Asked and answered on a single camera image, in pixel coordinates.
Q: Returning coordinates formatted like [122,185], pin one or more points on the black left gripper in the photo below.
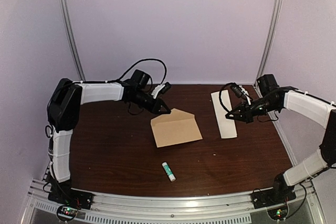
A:
[161,103]

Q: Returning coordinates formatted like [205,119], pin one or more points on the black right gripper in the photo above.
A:
[244,109]

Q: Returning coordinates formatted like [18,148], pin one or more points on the white paper letter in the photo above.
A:
[227,127]

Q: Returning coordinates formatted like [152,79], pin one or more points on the tan paper envelope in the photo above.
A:
[178,127]

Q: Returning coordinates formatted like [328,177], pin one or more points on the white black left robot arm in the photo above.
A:
[63,110]

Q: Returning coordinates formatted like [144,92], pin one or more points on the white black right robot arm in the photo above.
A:
[311,122]

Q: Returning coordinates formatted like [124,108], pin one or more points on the green white glue stick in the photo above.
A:
[169,172]

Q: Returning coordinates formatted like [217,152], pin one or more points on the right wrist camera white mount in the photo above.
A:
[240,92]

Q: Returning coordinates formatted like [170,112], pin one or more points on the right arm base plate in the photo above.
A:
[275,201]

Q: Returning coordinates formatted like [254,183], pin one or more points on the aluminium front frame rail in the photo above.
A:
[109,208]

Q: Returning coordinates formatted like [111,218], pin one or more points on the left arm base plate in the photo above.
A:
[70,206]

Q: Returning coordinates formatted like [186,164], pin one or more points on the left aluminium corner post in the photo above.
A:
[71,39]

